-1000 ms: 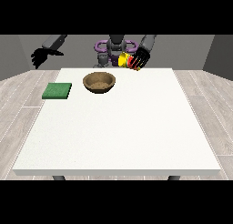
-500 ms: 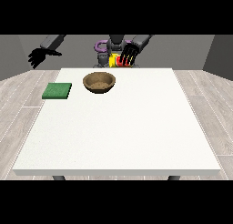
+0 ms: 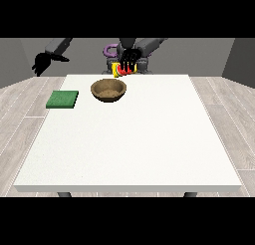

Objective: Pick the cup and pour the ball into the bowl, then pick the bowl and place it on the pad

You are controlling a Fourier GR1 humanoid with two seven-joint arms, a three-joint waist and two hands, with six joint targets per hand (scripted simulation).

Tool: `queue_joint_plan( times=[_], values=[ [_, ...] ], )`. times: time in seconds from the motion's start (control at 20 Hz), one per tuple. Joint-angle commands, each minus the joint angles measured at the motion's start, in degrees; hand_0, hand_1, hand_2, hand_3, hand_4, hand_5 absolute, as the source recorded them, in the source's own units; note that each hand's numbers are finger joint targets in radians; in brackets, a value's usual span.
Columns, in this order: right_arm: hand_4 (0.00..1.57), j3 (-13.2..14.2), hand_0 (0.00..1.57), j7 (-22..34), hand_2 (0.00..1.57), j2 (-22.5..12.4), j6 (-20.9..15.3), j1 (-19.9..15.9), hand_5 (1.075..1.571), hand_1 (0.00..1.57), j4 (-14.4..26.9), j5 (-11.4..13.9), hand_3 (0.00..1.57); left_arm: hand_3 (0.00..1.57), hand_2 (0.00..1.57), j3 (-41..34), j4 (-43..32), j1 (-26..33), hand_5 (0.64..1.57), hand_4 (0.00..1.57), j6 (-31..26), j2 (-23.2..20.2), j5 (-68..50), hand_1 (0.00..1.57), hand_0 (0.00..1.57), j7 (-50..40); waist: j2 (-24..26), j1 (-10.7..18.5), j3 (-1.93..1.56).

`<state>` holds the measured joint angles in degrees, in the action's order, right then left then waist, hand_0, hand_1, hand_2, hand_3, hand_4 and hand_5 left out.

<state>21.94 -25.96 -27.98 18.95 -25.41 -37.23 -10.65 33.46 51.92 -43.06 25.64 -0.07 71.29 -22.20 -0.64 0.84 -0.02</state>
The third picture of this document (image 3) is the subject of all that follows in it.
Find green square pad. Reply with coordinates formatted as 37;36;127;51
45;90;80;110

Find brown wooden bowl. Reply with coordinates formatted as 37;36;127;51
90;78;128;104

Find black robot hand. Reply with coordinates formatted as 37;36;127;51
118;48;142;73
31;52;71;78

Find grey robot trunk purple rings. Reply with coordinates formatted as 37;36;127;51
102;38;154;76

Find yellow cup with melon print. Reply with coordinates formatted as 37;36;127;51
111;61;138;79

